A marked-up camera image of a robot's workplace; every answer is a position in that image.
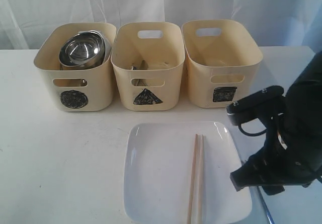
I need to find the cream bin circle mark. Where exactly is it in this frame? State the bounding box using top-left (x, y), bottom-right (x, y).
top-left (34, 23), bottom-right (117, 112)

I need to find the wooden chopstick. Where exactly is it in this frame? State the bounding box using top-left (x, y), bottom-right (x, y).
top-left (186, 134), bottom-right (198, 224)
top-left (197, 135), bottom-right (204, 224)

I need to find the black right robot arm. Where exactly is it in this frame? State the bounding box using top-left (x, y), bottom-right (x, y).
top-left (226, 53), bottom-right (321, 195)

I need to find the cream bin square mark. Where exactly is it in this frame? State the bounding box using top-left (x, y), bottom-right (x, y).
top-left (181, 19), bottom-right (264, 109)

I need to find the cream bin triangle mark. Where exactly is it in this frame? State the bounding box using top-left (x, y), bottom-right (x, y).
top-left (110, 22), bottom-right (187, 113)

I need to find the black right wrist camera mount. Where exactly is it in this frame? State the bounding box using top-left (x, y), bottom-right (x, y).
top-left (226, 86), bottom-right (284, 126)

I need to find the white square plate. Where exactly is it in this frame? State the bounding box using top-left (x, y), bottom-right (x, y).
top-left (124, 121), bottom-right (252, 223)

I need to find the steel mug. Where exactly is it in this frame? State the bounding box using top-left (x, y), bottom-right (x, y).
top-left (80, 79), bottom-right (88, 87)

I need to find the steel table knife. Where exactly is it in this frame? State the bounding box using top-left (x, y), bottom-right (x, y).
top-left (136, 60), bottom-right (148, 86)

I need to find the steel fork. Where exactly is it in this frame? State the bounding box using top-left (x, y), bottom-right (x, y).
top-left (240, 158), bottom-right (275, 224)

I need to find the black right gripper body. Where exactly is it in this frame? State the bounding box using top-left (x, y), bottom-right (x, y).
top-left (248, 114), bottom-right (318, 186)

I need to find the small white bowl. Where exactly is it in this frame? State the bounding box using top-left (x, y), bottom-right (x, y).
top-left (73, 30), bottom-right (112, 68)

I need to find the stainless steel bowl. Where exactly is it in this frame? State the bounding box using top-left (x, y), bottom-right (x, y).
top-left (59, 31), bottom-right (106, 70)

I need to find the steel spoon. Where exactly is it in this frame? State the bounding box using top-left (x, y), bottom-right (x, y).
top-left (130, 62), bottom-right (143, 86)

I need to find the white backdrop curtain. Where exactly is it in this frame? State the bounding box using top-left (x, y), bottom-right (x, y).
top-left (1, 0), bottom-right (321, 52)

